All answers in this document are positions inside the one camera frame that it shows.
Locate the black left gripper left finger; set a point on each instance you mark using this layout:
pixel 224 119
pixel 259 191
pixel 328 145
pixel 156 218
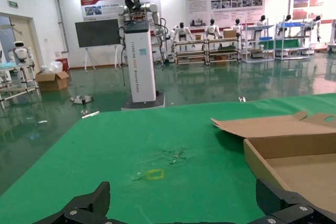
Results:
pixel 86 205

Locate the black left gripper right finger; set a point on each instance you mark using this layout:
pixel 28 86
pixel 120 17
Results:
pixel 283 203

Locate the open brown cardboard box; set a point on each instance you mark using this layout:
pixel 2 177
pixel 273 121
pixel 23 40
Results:
pixel 288 129

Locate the open cardboard box with flaps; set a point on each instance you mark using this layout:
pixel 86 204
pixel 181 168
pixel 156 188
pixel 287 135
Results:
pixel 50 83

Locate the closed small cardboard box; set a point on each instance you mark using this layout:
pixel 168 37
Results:
pixel 229 33

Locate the yellow tape square mark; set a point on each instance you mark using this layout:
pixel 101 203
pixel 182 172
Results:
pixel 148 175

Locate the green table cloth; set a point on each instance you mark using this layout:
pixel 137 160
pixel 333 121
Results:
pixel 131 134

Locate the grey floor debris pile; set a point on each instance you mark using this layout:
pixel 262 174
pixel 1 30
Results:
pixel 81 99

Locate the clear plastic bags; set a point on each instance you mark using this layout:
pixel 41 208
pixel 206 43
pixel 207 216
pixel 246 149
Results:
pixel 51 67

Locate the red bin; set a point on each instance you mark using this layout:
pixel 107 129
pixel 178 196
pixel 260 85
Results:
pixel 63 64

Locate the white tower robot with arms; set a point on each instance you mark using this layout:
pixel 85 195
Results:
pixel 139 64

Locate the small white humanoid robot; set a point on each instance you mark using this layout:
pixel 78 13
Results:
pixel 181 31
pixel 316 23
pixel 237 26
pixel 284 23
pixel 212 28
pixel 261 23
pixel 19 52

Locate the wooden shelf rack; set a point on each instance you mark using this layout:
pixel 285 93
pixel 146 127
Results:
pixel 223 41
pixel 189 42

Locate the dark screen on stand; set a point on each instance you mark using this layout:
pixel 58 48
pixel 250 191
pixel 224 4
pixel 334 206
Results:
pixel 97 32

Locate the white metal shelf rack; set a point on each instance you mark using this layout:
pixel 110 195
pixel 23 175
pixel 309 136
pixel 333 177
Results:
pixel 258 27
pixel 294 24

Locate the green exit sign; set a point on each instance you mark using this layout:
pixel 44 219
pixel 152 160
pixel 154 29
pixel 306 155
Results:
pixel 13 4

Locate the pipe frame rack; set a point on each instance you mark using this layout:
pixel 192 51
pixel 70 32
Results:
pixel 13 68

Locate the door with beige frame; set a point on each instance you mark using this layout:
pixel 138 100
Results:
pixel 27 32

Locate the grey wall pipe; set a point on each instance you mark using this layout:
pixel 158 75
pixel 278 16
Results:
pixel 60 19

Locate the wall poster with red header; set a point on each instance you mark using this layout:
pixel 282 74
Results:
pixel 105 9

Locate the wide wall poster with photos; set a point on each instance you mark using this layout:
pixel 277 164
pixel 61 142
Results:
pixel 225 11

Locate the wall poster with red pictures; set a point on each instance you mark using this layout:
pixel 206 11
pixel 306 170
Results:
pixel 309 3

